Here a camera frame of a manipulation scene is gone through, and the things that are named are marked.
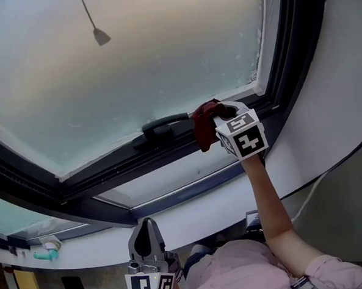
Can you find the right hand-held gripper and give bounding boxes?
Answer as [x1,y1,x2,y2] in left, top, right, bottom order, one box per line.
[211,98,270,164]

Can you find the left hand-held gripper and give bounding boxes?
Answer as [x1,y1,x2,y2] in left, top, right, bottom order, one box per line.
[120,215,184,289]

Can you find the red wiping cloth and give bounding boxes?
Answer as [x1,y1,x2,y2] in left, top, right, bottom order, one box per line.
[189,98,234,154]

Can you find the person's right forearm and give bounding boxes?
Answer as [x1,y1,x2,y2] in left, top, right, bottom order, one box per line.
[239,149,327,282]

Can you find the person's dark trousers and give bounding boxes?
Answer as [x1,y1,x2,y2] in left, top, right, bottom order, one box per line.
[181,241,222,274]

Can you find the person's pink shirt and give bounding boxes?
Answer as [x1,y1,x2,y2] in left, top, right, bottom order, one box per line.
[180,232,362,289]

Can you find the white tape roll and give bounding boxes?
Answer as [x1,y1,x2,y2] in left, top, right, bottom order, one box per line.
[41,239,63,252]

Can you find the teal plastic tool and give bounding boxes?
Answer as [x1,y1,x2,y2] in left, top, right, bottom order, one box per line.
[32,249,60,262]

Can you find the small black display device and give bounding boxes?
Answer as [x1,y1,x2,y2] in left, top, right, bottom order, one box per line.
[244,210,264,233]

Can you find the openable frosted window sash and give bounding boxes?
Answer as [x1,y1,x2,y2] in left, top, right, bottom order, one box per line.
[0,0,321,198]

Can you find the large fixed frosted window pane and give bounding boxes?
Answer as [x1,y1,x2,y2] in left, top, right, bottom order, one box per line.
[0,186,91,237]

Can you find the white partition panel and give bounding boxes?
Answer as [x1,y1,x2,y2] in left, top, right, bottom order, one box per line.
[277,134,362,267]

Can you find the black window handle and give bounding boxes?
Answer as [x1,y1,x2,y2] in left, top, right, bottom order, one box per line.
[130,112,192,151]

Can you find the white cable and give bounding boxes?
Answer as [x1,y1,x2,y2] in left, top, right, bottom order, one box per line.
[288,170,331,224]

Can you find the dark grey window frame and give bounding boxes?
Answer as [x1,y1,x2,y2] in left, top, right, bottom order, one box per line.
[0,0,342,244]

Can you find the thin blind pull cord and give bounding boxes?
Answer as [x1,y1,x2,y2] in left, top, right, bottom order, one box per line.
[78,0,112,48]

